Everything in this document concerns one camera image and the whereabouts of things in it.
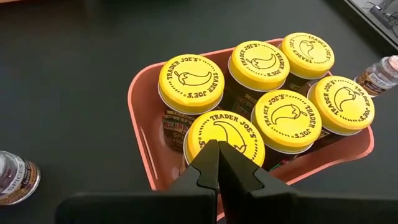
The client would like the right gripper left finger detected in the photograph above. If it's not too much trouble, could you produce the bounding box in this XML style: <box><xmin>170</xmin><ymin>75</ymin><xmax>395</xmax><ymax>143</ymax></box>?
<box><xmin>55</xmin><ymin>139</ymin><xmax>220</xmax><ymax>224</ymax></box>

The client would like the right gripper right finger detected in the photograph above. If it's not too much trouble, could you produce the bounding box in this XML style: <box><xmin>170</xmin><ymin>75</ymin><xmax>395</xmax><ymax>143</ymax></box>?
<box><xmin>218</xmin><ymin>140</ymin><xmax>398</xmax><ymax>224</ymax></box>

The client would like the salmon red plastic bin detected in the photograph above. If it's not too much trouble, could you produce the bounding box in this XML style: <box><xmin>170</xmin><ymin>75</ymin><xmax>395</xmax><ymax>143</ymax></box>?
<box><xmin>127</xmin><ymin>37</ymin><xmax>376</xmax><ymax>222</ymax></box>

